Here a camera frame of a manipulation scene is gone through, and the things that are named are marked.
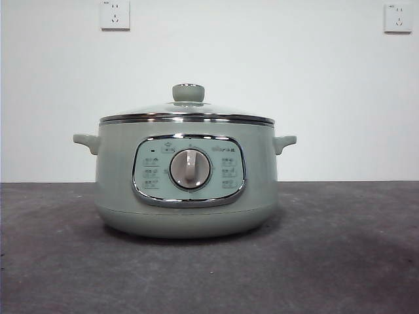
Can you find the white wall socket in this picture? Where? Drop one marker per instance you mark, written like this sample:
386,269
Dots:
397,18
115,16

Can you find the glass lid with green knob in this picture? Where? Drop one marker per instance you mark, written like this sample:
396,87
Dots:
188,93

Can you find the pale green electric cooking pot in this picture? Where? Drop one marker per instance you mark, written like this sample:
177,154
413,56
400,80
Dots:
114,196

